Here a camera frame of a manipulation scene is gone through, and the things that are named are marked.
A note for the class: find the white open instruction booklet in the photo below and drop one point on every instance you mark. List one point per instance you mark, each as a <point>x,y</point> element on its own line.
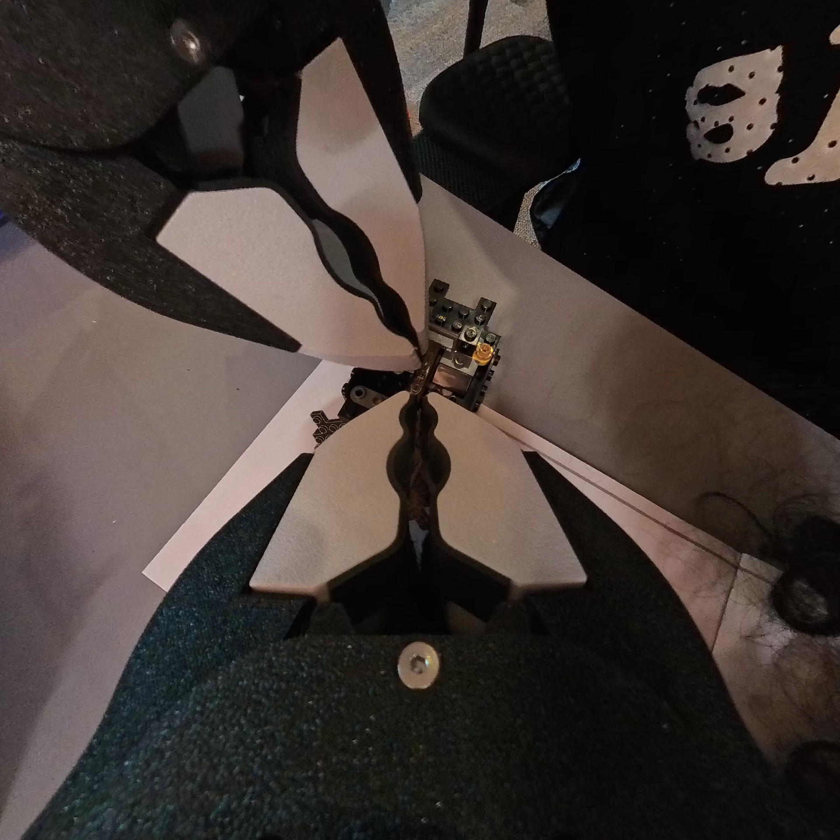
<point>689,590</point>

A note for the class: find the small clear lego piece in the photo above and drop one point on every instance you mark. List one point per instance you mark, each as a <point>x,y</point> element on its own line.
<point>423,377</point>

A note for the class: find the white lego instruction sheet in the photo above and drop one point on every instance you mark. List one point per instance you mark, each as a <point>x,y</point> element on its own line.
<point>249,472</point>

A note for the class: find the black lego car chassis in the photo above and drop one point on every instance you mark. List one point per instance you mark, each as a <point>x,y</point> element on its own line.
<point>459,315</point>

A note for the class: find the black tangled clump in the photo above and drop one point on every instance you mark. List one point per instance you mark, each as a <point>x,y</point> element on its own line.
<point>807,577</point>

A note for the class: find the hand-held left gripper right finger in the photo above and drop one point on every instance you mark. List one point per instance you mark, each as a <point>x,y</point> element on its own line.
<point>499,512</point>

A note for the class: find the black mesh office chair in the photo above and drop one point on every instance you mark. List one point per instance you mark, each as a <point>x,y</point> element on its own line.
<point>499,85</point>

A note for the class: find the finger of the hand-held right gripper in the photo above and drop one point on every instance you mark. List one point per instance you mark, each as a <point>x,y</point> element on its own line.
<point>249,262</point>
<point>361,164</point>

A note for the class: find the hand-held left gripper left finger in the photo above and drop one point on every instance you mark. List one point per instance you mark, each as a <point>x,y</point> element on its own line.
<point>328,512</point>

